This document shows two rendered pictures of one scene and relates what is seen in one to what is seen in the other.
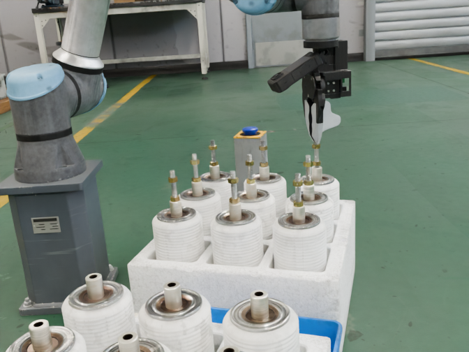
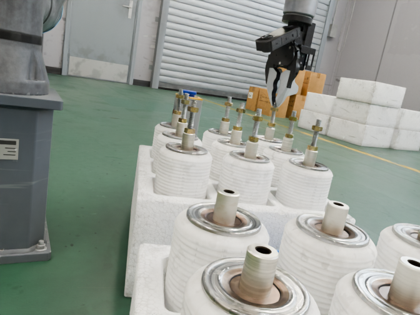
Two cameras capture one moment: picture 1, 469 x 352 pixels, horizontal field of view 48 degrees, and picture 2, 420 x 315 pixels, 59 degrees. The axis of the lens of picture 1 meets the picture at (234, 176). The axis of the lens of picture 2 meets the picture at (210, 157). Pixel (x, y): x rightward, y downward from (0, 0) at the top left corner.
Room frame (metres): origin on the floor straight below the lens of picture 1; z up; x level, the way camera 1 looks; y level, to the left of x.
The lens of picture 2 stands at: (0.37, 0.40, 0.39)
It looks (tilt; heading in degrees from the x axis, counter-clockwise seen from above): 13 degrees down; 330
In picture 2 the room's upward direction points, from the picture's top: 10 degrees clockwise
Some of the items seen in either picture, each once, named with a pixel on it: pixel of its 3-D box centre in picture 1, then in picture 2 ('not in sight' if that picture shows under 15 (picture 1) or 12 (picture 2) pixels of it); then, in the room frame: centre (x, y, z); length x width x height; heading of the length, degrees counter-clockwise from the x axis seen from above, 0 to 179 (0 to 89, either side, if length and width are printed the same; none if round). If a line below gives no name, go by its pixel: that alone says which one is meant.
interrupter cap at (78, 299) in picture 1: (96, 295); (223, 219); (0.66, 0.20, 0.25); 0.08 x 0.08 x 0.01
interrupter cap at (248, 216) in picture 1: (235, 218); (249, 157); (0.91, 0.00, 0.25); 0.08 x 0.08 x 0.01
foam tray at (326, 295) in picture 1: (255, 267); (221, 213); (1.02, -0.03, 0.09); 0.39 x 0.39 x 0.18; 73
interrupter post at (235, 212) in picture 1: (235, 211); (250, 150); (0.91, 0.00, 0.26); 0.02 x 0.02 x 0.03
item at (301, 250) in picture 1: (300, 267); (297, 209); (0.88, -0.11, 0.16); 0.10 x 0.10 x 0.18
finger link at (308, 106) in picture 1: (319, 119); (277, 87); (1.12, -0.19, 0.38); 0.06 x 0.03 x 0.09; 102
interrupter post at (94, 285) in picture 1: (95, 287); (225, 207); (0.66, 0.20, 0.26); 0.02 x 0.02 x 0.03
